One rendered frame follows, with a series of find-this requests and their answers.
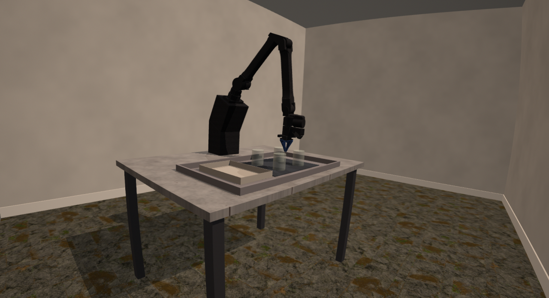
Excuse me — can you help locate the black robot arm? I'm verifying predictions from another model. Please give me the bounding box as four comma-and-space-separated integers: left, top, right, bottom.
223, 33, 305, 139

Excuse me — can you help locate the beige shallow tray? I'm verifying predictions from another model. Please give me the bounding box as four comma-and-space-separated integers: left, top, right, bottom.
199, 160, 273, 185

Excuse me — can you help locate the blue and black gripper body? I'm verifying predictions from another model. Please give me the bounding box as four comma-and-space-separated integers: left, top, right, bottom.
278, 126, 296, 141

